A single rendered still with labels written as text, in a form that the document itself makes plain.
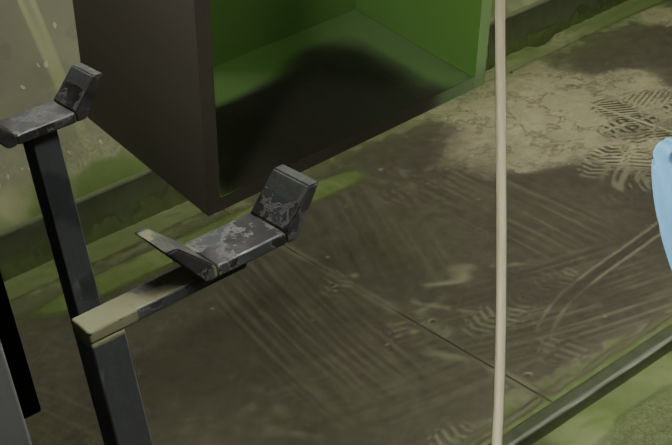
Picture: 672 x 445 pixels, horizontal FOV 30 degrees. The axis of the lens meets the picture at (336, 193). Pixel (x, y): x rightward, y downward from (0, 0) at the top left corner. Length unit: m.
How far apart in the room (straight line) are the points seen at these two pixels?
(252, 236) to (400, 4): 1.82
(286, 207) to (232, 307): 1.92
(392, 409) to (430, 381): 0.10
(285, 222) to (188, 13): 1.21
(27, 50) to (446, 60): 0.96
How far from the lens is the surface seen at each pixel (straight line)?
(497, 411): 2.00
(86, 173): 2.74
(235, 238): 0.55
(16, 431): 1.25
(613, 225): 2.61
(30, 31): 2.80
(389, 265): 2.52
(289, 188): 0.56
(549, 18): 3.47
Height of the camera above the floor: 1.37
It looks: 28 degrees down
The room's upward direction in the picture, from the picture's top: 8 degrees counter-clockwise
